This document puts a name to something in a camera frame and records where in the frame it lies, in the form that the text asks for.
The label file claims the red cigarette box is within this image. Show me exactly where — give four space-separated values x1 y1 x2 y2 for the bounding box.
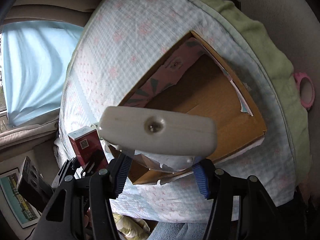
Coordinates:
68 126 108 169

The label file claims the white remote control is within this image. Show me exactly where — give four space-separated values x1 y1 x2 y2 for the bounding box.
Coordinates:
98 106 217 158

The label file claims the person's left hand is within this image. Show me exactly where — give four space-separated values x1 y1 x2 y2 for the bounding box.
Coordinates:
83 209 91 229

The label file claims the framed picture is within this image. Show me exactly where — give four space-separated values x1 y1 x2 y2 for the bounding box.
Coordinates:
1 168 40 229

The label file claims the cardboard box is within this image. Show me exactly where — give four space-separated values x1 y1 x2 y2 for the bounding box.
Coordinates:
108 31 267 184

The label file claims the light blue cloth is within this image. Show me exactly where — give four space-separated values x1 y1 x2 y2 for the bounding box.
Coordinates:
2 21 84 127

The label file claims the checkered bed sheet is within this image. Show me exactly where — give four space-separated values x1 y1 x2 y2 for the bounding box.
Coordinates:
55 0 305 206

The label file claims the green mattress cover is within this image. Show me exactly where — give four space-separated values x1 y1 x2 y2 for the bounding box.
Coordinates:
196 0 311 183

